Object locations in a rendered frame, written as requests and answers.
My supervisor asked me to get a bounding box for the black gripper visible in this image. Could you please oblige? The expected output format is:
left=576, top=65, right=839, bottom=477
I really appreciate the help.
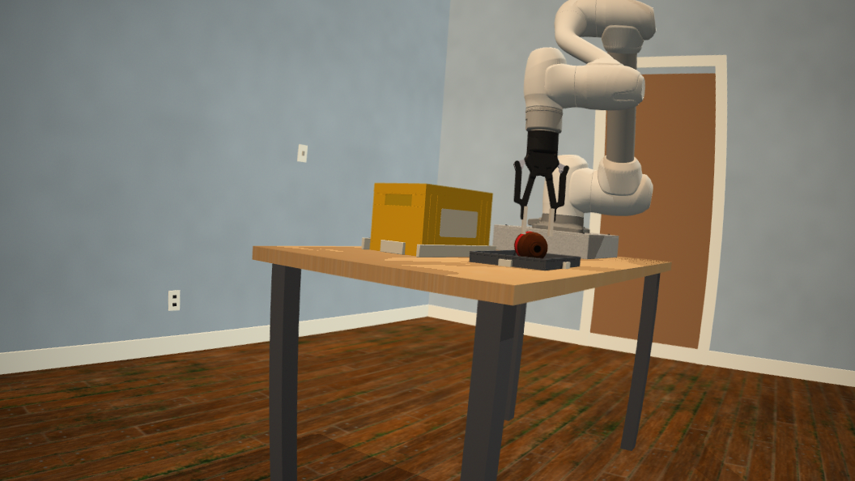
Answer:
left=513, top=130, right=569, bottom=236

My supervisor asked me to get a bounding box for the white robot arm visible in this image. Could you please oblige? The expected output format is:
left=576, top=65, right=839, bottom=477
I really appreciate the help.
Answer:
left=524, top=0, right=656, bottom=233

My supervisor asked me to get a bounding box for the yellow divided crate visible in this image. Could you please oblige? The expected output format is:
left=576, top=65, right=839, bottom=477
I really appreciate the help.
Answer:
left=370, top=183, right=493, bottom=256

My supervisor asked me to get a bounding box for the brown bottle with red label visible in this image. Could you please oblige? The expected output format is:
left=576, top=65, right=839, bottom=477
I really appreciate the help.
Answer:
left=514, top=232, right=548, bottom=258

